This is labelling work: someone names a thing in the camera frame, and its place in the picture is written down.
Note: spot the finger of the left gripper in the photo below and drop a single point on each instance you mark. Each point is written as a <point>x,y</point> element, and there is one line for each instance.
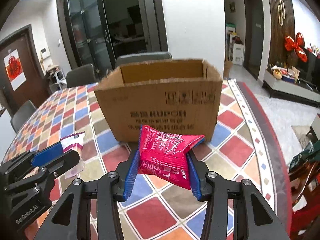
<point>52,169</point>
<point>27,161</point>

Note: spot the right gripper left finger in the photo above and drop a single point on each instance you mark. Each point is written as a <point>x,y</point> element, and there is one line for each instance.
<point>116,186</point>

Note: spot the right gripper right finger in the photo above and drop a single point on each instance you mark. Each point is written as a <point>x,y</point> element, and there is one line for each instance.
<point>208,186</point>

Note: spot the purple white cake packet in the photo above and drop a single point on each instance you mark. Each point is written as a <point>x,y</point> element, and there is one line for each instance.
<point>74,143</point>

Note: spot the pink snack packet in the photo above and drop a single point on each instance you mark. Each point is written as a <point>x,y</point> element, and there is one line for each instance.
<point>165,155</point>

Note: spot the grey chair near left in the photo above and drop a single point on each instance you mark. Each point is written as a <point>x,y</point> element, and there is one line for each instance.
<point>22,115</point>

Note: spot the colourful checkered tablecloth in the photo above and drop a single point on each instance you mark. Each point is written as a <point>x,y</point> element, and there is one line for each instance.
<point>244,146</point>

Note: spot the brown door red poster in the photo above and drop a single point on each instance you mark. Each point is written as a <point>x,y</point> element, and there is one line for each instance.
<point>22,77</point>

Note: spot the brown cardboard box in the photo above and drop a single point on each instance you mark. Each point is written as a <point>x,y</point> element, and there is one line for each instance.
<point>172,96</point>

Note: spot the wooden chair red cloth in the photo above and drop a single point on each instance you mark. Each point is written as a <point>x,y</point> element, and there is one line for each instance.
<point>304,185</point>

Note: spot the grey dining chair left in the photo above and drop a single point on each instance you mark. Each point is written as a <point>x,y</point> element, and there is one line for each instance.
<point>81,76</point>

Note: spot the grey dining chair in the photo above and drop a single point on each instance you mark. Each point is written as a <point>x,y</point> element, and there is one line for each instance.
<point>140,57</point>
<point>81,76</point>

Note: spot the low white tv bench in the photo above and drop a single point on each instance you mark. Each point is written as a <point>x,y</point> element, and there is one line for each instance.
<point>289,91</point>

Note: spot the white storage shelf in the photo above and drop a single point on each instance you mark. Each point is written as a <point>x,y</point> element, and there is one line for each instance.
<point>234,45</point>

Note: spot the black glass sliding door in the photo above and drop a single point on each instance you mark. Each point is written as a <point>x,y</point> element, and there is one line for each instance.
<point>98,32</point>

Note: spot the red bow balloon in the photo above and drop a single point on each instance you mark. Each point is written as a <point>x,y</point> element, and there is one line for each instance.
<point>297,45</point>

